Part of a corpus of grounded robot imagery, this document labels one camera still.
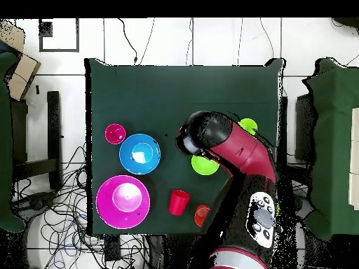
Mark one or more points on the small green plastic bowl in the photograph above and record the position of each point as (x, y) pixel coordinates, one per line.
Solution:
(203, 168)

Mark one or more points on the red plastic cup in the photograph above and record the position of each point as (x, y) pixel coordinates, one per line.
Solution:
(178, 203)

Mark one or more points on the blue plastic bowl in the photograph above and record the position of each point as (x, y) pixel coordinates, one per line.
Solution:
(126, 162)

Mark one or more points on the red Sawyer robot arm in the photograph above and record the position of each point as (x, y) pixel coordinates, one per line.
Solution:
(241, 151)

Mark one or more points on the white boxes stack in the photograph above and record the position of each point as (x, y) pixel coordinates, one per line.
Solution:
(354, 140)

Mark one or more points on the dark green tablecloth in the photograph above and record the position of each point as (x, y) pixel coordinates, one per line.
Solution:
(182, 89)

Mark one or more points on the magenta plastic cup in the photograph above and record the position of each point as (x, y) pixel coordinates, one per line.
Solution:
(115, 134)

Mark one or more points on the red-orange plastic cup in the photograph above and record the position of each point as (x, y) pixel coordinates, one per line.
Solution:
(200, 218)

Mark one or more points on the light green plastic cup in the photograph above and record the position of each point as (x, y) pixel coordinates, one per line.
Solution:
(249, 124)

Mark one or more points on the large pink plastic bowl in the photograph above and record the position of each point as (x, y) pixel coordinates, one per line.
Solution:
(106, 201)

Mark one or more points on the black box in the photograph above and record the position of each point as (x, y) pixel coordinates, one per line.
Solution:
(303, 129)

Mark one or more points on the grey rounded base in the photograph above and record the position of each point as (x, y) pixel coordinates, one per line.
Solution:
(304, 208)

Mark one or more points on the grey base with black knob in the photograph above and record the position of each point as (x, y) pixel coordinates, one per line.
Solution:
(36, 203)

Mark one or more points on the green cloth covered table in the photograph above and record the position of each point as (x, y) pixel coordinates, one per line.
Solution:
(4, 140)
(333, 140)

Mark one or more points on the brown cardboard box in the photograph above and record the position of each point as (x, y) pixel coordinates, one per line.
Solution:
(22, 72)

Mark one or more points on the black stand frame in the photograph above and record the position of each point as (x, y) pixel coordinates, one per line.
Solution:
(53, 126)

